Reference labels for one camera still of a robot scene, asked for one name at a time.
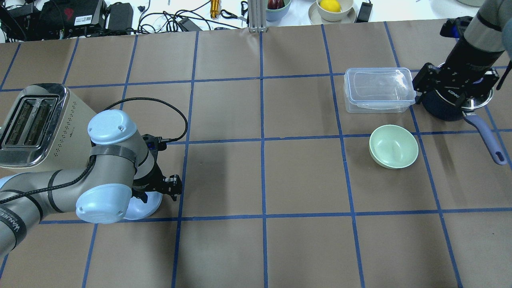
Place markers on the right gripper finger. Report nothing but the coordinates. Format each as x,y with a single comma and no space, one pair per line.
426,80

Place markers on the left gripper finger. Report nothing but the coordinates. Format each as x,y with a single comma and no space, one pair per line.
172,186

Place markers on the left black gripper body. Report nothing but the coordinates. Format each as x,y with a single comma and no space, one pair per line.
148,180

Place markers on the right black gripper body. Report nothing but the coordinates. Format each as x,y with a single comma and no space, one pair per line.
468,60

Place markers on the green bowl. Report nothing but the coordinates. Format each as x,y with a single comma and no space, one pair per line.
393,147

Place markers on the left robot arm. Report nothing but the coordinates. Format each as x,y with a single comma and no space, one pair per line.
120,166

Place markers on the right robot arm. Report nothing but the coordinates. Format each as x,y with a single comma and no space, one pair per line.
483,42

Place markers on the beige bowl with lemon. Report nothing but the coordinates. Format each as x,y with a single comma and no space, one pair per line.
334,10

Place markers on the blue bowl with fruit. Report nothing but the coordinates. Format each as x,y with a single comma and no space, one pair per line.
276,9

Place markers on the dark blue saucepan with lid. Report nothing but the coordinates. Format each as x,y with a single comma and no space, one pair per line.
450,114

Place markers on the clear plastic lidded container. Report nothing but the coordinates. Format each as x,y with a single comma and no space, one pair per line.
378,90

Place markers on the black power adapter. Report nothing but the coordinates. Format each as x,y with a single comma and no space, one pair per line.
364,12

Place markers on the cream silver toaster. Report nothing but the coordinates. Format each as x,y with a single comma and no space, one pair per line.
46,130

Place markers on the beige plate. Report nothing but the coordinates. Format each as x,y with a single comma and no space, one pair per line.
315,18

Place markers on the black power brick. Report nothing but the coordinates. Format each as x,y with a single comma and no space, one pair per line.
120,18

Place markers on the black electronics box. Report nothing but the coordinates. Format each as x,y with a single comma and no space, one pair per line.
60,19

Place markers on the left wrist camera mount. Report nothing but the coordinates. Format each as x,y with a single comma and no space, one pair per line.
154,143

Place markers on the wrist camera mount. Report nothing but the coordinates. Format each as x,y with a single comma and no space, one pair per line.
455,27
154,143

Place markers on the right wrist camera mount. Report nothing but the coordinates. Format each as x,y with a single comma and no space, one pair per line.
455,27

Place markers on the aluminium frame post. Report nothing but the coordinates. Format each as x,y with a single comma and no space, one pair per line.
257,16

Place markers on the orange handled tool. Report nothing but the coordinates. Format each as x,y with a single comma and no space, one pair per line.
214,9

